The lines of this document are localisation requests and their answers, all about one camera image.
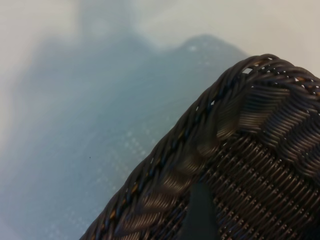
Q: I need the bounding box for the dark brown wicker basket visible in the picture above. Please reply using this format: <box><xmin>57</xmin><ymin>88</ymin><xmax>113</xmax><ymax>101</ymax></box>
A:
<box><xmin>81</xmin><ymin>52</ymin><xmax>320</xmax><ymax>240</ymax></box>

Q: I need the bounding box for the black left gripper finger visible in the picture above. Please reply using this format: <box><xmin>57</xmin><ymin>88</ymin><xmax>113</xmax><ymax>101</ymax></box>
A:
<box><xmin>183</xmin><ymin>181</ymin><xmax>219</xmax><ymax>240</ymax></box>

